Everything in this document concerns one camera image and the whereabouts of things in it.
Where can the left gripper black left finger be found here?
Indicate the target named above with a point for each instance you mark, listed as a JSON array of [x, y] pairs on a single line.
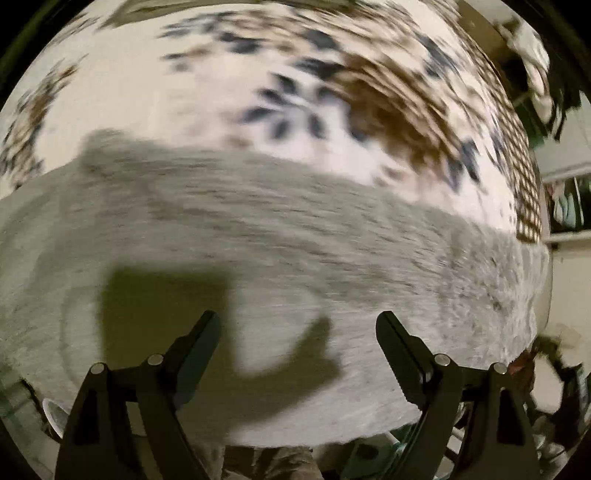
[[98, 442]]

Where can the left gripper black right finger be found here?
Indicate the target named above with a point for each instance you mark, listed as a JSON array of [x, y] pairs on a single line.
[[498, 441]]

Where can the grey fluffy fleece pants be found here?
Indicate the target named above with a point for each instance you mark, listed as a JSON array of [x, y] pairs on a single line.
[[119, 252]]

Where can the white trash bin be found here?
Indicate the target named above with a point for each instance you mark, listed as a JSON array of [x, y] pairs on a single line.
[[56, 416]]

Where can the operator plush brown robe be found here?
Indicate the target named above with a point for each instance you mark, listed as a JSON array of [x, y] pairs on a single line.
[[232, 462]]

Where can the white wardrobe shelf unit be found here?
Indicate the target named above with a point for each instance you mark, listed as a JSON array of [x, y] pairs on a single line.
[[565, 206]]

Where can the floral bed blanket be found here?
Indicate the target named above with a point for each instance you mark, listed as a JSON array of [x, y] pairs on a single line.
[[386, 93]]

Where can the chair with clothes pile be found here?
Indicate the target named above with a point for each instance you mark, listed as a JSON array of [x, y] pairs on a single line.
[[522, 40]]

